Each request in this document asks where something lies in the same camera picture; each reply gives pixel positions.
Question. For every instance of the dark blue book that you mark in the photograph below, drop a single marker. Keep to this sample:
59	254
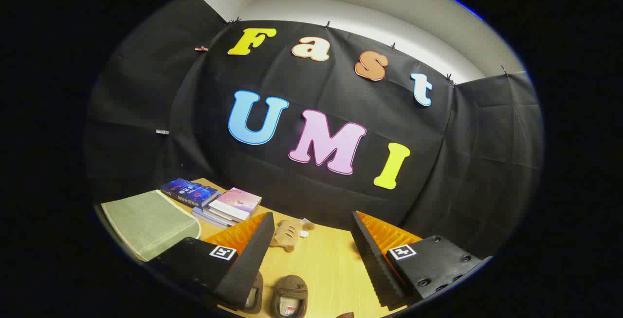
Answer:
190	192

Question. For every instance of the pink cover book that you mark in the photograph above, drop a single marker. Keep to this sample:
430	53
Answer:
236	203

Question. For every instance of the black backdrop cloth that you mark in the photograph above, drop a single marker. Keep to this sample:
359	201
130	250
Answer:
438	172

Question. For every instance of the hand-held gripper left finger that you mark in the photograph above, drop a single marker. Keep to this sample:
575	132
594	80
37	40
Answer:
246	269

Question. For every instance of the tan bread plush toy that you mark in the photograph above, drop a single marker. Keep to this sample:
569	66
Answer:
289	235

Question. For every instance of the white book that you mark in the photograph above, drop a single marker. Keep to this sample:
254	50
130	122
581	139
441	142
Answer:
219	217

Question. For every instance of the pale green fabric storage box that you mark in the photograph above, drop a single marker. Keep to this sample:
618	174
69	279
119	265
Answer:
146	220

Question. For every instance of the pink clothes peg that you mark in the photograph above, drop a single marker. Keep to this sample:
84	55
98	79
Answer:
201	48

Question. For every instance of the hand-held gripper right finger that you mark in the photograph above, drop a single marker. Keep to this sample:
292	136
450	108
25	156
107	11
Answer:
375	264

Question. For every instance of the brown fuzzy slipper shoe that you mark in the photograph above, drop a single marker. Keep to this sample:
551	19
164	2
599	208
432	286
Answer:
289	286
258	289

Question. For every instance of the pale blue book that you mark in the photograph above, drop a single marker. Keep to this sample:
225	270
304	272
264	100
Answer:
204	218

